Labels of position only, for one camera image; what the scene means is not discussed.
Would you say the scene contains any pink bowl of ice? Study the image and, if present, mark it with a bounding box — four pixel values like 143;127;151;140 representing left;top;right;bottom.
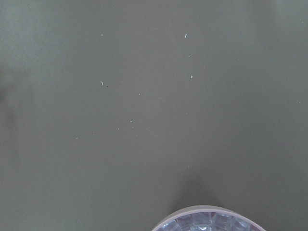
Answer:
153;205;265;231

